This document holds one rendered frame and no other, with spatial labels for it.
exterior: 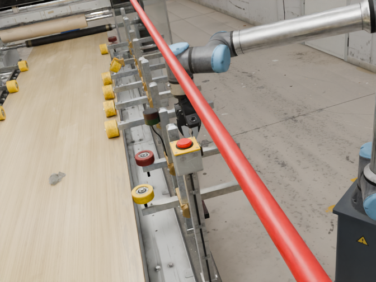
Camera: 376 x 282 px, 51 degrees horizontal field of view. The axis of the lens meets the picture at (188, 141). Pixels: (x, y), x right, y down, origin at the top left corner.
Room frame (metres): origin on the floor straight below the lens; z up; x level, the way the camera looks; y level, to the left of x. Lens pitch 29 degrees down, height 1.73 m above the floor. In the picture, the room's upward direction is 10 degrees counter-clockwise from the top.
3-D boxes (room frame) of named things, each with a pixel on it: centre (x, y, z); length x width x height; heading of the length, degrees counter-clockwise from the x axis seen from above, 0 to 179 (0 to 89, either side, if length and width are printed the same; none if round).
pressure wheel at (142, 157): (1.42, 0.19, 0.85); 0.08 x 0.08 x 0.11
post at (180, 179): (1.15, 0.04, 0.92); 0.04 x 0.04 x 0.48; 7
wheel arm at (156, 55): (2.69, 0.16, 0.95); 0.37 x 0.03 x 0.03; 97
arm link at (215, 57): (1.29, -0.12, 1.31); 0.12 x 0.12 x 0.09; 69
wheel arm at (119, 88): (2.18, 0.16, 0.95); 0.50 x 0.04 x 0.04; 97
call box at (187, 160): (0.89, 0.01, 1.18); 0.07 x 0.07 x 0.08; 7
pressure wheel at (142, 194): (1.17, 0.20, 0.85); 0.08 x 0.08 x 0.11
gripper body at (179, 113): (1.33, -0.01, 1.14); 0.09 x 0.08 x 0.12; 7
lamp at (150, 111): (1.39, 0.12, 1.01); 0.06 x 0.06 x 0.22; 7
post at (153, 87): (1.65, 0.11, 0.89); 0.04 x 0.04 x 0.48; 7
